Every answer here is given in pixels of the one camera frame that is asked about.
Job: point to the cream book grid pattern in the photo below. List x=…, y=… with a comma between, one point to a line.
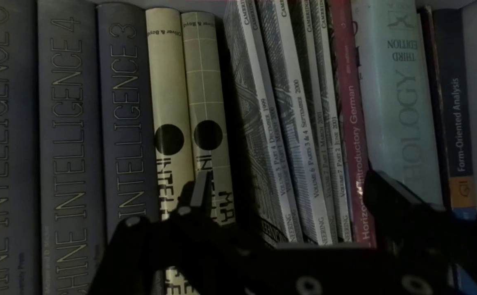
x=206, y=76

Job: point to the thin journal patterned cover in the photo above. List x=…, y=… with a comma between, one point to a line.
x=257, y=121

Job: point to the grey Machine Intelligence 4 volume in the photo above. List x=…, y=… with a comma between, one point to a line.
x=71, y=137

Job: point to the grey Machine Intelligence 3 volume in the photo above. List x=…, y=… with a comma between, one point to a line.
x=129, y=109

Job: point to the cream book black dot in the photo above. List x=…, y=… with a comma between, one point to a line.
x=167, y=83

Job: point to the thin dark brown book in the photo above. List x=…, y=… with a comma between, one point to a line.
x=439, y=109

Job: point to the dark red book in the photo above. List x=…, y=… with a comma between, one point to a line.
x=353, y=137

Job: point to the blue book orange label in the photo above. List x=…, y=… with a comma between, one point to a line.
x=460, y=109

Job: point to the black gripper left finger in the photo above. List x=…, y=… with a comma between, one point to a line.
x=140, y=252

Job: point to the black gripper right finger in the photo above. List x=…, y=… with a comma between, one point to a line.
x=412, y=230

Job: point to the light green thick book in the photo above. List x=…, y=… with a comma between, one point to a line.
x=403, y=99

